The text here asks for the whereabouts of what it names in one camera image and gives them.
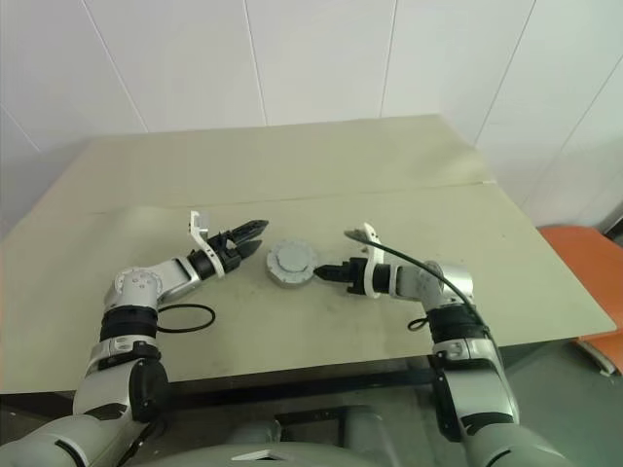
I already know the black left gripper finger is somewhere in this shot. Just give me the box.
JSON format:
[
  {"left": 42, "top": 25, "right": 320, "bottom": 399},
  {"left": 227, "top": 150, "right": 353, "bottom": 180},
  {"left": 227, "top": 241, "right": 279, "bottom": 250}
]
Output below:
[
  {"left": 237, "top": 237, "right": 265, "bottom": 262},
  {"left": 228, "top": 219, "right": 271, "bottom": 240}
]

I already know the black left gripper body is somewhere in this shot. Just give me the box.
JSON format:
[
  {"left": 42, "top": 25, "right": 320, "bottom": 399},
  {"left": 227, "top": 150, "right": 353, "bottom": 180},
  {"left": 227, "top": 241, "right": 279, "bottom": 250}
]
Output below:
[{"left": 206, "top": 231, "right": 247, "bottom": 273}]

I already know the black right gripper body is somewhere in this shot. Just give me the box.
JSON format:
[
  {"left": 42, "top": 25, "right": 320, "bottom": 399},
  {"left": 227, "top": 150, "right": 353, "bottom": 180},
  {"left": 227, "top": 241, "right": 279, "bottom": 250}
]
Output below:
[{"left": 339, "top": 257, "right": 367, "bottom": 296}]

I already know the grey round metal part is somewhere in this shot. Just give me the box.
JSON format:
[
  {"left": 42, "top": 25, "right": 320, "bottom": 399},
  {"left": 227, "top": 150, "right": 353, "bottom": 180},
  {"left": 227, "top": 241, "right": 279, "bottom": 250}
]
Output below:
[{"left": 266, "top": 237, "right": 317, "bottom": 282}]

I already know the grey robot torso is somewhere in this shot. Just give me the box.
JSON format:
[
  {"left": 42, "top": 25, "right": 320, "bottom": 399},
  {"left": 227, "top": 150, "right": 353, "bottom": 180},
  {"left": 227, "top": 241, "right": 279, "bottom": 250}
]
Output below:
[{"left": 213, "top": 404, "right": 385, "bottom": 467}]

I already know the orange chair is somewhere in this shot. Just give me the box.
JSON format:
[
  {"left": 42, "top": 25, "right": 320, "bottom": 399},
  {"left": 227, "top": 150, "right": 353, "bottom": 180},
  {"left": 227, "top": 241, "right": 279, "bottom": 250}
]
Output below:
[{"left": 536, "top": 224, "right": 623, "bottom": 377}]

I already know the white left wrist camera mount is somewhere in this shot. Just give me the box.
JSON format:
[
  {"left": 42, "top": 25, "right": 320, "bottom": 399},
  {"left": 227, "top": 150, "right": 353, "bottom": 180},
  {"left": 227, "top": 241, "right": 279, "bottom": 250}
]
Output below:
[{"left": 188, "top": 209, "right": 226, "bottom": 279}]

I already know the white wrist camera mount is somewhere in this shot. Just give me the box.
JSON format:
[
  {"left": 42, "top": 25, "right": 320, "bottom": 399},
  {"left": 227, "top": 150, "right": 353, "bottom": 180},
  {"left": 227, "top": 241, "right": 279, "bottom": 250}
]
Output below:
[
  {"left": 344, "top": 222, "right": 393, "bottom": 299},
  {"left": 188, "top": 209, "right": 226, "bottom": 279}
]

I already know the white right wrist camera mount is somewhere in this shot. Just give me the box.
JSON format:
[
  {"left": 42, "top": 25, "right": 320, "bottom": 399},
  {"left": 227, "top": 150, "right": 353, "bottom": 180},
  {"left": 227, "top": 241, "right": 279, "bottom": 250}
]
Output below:
[{"left": 344, "top": 222, "right": 393, "bottom": 299}]

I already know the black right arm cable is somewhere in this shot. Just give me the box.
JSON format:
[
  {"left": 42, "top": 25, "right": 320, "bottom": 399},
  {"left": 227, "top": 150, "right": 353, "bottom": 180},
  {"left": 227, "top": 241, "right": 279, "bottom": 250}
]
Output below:
[{"left": 372, "top": 241, "right": 500, "bottom": 351}]

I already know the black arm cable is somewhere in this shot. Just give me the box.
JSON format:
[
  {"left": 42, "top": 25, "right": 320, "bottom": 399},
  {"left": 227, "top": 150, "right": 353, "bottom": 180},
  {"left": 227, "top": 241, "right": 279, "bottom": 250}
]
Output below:
[
  {"left": 156, "top": 304, "right": 217, "bottom": 337},
  {"left": 372, "top": 241, "right": 500, "bottom": 351}
]

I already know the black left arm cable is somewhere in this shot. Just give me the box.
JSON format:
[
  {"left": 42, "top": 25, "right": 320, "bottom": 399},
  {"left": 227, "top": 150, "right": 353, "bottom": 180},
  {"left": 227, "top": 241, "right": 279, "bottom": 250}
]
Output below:
[{"left": 156, "top": 304, "right": 217, "bottom": 337}]

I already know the black table frame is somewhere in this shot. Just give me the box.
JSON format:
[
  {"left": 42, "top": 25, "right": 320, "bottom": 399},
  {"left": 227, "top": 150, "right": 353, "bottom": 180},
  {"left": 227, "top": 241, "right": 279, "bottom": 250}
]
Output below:
[{"left": 0, "top": 353, "right": 442, "bottom": 419}]

